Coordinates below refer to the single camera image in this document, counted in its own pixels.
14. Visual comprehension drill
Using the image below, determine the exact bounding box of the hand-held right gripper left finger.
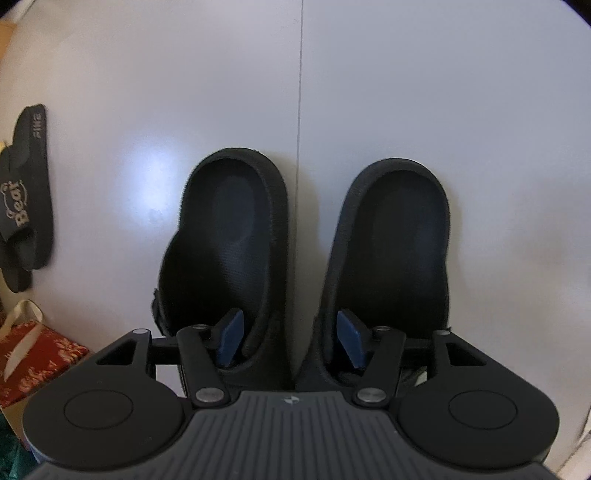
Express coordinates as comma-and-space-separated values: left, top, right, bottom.
76, 308, 245, 408

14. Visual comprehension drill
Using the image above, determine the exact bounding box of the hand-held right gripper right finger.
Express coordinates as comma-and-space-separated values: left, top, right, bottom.
336, 309, 506, 408

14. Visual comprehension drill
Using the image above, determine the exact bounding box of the black slip-on mule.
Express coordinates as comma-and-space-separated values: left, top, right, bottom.
295, 158, 451, 393
152, 148, 293, 393

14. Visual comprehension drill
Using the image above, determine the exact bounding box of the black slide sandal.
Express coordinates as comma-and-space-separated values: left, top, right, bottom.
0, 104, 55, 271
0, 231, 35, 293

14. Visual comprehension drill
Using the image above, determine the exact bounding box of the dark green cloth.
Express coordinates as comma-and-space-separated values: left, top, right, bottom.
0, 406, 35, 480

